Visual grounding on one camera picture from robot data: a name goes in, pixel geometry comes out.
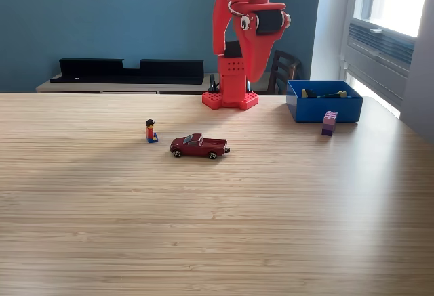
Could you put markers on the dark red toy pickup car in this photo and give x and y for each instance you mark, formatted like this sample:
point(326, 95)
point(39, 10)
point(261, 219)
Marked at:
point(200, 147)

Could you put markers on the purple brick stack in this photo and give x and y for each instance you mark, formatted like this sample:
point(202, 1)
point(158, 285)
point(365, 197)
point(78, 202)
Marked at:
point(329, 123)

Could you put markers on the yellow red white brick stack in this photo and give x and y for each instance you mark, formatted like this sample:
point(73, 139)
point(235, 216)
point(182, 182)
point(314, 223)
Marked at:
point(343, 93)

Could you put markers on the bright window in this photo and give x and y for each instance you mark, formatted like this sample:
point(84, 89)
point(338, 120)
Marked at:
point(396, 1)

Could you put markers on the green brick stack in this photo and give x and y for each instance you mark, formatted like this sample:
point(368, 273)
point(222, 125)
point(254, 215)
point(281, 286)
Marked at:
point(329, 95)

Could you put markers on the grey window heating unit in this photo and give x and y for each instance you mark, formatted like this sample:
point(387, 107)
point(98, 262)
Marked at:
point(376, 55)

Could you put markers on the dark wooden chair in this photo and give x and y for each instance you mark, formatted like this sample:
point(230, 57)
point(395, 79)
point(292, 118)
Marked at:
point(285, 69)

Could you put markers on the blue plastic box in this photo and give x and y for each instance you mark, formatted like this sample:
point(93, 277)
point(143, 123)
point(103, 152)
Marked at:
point(325, 109)

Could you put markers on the black long shelf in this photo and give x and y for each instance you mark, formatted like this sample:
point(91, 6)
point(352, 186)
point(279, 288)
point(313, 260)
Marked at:
point(101, 70)

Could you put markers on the toy figure red shirt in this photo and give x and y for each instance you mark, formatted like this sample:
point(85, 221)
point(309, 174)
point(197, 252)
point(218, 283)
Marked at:
point(150, 132)

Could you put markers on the pale wooden sideboard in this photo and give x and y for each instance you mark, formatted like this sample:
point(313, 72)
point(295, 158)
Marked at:
point(101, 88)

